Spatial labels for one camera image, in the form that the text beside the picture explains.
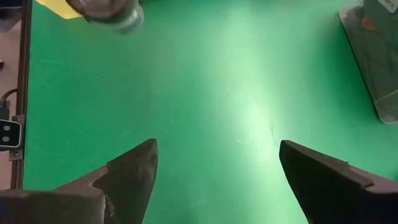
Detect black-lid jar green herbs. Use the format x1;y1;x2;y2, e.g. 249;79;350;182
64;0;146;34

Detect black camera cable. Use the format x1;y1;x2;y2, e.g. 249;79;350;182
0;88;19;121

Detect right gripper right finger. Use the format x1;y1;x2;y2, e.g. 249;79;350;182
278;139;398;224

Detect grey patterned cloth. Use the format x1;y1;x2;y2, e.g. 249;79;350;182
345;0;398;103

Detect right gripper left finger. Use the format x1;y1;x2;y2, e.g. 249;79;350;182
0;138;159;224

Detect yellow-green plastic bin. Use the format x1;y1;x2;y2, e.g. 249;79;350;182
34;0;82;20

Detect black table frame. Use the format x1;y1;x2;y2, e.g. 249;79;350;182
0;0;34;190

